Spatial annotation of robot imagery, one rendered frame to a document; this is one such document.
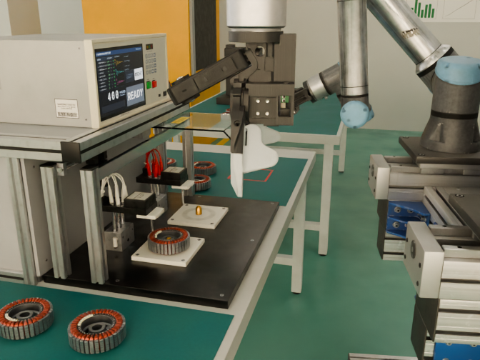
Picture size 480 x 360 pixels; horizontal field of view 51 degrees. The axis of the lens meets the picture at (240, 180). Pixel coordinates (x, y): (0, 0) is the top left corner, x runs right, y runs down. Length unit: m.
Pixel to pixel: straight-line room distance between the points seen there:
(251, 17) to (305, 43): 5.89
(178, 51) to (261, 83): 4.32
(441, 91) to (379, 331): 1.37
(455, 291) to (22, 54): 1.06
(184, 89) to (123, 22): 4.51
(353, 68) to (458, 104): 0.28
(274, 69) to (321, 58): 5.86
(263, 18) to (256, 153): 0.16
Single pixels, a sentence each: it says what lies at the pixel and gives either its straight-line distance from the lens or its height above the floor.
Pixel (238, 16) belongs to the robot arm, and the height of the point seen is 1.37.
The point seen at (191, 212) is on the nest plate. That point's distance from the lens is 1.58.
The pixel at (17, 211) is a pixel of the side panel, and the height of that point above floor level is 0.94.
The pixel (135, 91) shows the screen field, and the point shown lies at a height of 1.18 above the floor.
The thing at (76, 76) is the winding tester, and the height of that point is 1.24.
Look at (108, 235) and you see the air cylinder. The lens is 1.38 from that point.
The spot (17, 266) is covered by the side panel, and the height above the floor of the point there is 0.79.
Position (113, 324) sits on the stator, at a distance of 1.07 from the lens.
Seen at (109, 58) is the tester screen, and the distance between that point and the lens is 1.28.
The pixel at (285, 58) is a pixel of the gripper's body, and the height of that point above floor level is 1.32.
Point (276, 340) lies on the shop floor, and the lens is 2.33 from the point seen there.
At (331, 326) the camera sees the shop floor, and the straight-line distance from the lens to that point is 2.45.
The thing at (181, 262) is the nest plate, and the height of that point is 0.78.
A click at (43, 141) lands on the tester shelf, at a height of 1.11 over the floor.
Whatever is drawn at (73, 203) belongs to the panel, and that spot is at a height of 0.90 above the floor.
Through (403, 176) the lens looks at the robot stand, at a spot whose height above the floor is 0.97.
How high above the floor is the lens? 1.37
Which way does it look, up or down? 18 degrees down
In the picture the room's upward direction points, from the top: straight up
